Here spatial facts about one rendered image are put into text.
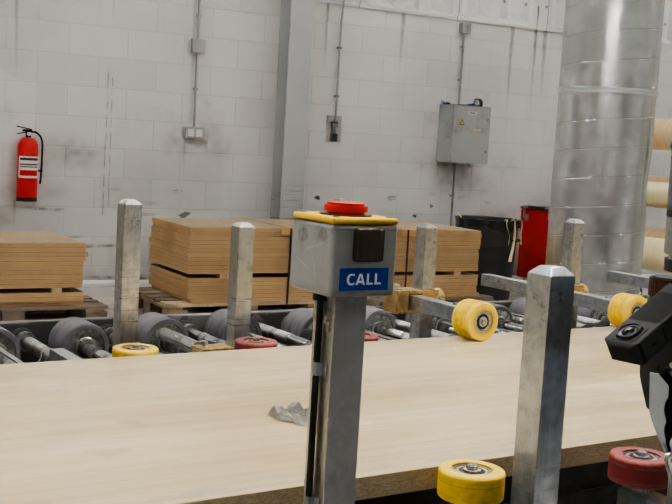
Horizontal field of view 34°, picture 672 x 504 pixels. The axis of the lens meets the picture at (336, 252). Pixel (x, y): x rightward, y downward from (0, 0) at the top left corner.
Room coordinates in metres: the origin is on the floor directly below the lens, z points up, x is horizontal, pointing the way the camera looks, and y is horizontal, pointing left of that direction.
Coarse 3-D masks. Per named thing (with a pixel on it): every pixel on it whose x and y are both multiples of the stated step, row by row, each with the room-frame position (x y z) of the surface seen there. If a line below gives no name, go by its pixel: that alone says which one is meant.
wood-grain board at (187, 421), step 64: (0, 384) 1.58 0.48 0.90; (64, 384) 1.60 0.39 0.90; (128, 384) 1.63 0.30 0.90; (192, 384) 1.65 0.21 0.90; (256, 384) 1.68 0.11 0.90; (384, 384) 1.73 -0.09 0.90; (448, 384) 1.76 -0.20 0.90; (512, 384) 1.79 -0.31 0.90; (576, 384) 1.82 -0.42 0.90; (640, 384) 1.85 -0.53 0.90; (0, 448) 1.26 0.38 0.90; (64, 448) 1.28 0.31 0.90; (128, 448) 1.29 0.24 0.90; (192, 448) 1.31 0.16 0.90; (256, 448) 1.33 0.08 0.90; (384, 448) 1.36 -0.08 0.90; (448, 448) 1.38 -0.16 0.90; (512, 448) 1.39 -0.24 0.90; (576, 448) 1.42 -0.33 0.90
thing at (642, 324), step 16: (656, 304) 1.11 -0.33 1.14; (640, 320) 1.09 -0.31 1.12; (656, 320) 1.08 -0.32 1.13; (608, 336) 1.09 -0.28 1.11; (624, 336) 1.07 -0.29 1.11; (640, 336) 1.07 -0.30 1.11; (656, 336) 1.07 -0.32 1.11; (624, 352) 1.07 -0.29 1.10; (640, 352) 1.06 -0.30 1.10; (656, 352) 1.07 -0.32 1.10
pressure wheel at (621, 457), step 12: (612, 456) 1.37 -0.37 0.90; (624, 456) 1.36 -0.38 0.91; (636, 456) 1.37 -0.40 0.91; (648, 456) 1.37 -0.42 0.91; (660, 456) 1.37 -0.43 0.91; (612, 468) 1.37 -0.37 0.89; (624, 468) 1.35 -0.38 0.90; (636, 468) 1.34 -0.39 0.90; (648, 468) 1.34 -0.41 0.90; (660, 468) 1.34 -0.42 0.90; (612, 480) 1.36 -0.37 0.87; (624, 480) 1.35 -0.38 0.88; (636, 480) 1.34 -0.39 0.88; (648, 480) 1.34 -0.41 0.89; (660, 480) 1.34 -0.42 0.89
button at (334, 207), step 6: (324, 204) 0.98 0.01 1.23; (330, 204) 0.97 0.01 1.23; (336, 204) 0.97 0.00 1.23; (342, 204) 0.97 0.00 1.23; (348, 204) 0.97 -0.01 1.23; (354, 204) 0.97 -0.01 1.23; (360, 204) 0.97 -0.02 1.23; (330, 210) 0.97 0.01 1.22; (336, 210) 0.97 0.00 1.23; (342, 210) 0.97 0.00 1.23; (348, 210) 0.97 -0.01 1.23; (354, 210) 0.97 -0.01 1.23; (360, 210) 0.97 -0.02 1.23; (366, 210) 0.98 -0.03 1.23
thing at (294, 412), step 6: (270, 408) 1.50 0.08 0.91; (276, 408) 1.49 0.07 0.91; (282, 408) 1.49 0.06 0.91; (288, 408) 1.49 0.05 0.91; (294, 408) 1.48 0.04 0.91; (300, 408) 1.48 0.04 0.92; (306, 408) 1.49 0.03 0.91; (270, 414) 1.48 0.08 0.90; (276, 414) 1.47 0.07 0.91; (282, 414) 1.46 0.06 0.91; (288, 414) 1.46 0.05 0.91; (294, 414) 1.47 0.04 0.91; (300, 414) 1.46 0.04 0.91; (306, 414) 1.46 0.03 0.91; (294, 420) 1.46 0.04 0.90; (300, 420) 1.45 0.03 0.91; (306, 420) 1.45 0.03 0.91
